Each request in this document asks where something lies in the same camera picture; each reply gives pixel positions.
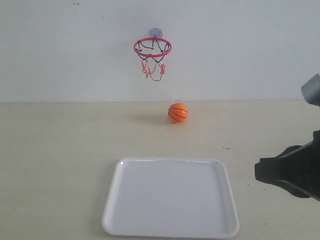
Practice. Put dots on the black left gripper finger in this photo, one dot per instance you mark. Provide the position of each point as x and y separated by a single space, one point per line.
296 169

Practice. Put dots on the small orange basketball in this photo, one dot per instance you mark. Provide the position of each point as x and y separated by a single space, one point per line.
178 112

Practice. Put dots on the red mini basketball hoop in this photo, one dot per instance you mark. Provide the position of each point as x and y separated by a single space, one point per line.
152 52

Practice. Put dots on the white plastic tray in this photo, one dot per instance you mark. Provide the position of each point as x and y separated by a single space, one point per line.
170 198

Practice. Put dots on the clear suction cup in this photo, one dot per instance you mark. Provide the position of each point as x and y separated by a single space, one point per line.
155 33

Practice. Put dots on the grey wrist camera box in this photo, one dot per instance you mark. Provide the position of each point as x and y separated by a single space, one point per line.
311 90

